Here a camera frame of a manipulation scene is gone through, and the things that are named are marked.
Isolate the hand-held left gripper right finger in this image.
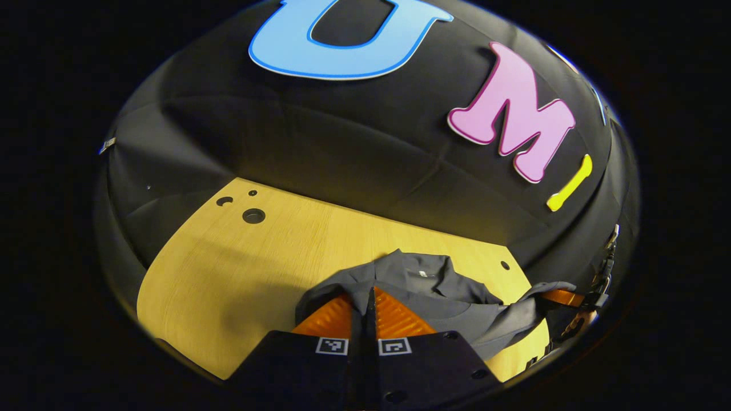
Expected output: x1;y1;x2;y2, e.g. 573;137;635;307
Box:
370;285;504;411

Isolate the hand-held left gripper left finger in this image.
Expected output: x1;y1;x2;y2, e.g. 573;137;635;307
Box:
227;292;373;411

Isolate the grey polo shirt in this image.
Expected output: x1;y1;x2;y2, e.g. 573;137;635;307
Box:
294;249;579;361

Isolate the black backdrop cloth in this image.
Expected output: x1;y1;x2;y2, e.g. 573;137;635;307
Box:
94;0;641;320

